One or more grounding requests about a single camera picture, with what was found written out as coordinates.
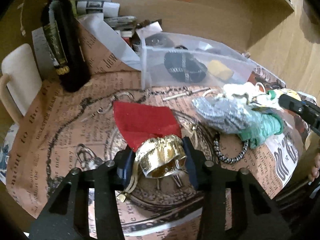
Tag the dark wine bottle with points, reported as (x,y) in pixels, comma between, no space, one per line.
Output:
(61,32)

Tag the green knitted pouch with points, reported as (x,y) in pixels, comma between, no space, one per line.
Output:
(260,126)

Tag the red and gold pouch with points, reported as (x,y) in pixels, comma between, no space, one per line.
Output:
(155,136)

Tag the person's hand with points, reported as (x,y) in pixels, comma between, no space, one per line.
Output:
(314,170)

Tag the clear plastic storage box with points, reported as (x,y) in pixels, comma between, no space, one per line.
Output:
(153,49)

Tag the white drawstring pouch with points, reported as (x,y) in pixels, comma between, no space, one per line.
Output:
(246,93)

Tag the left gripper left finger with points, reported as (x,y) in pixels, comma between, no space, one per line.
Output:
(65,216)

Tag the stack of newspapers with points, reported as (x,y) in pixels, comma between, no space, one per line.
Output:
(108,11)

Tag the yellow soft pouch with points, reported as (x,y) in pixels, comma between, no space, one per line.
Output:
(219,70)

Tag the grey knitted pouch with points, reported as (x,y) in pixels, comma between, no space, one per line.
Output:
(226,115)

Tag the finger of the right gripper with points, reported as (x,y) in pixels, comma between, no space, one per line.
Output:
(308,111)

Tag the black pouch with silver trim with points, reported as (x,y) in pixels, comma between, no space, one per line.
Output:
(184,67)

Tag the cream ceramic mug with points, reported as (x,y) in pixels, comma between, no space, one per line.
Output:
(20,81)

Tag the small white cardboard box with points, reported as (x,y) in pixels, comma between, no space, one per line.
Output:
(149,30)

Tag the wooden shelf board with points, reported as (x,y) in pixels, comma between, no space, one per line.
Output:
(266,15)

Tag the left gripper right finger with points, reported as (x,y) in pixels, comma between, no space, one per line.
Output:
(235,206)

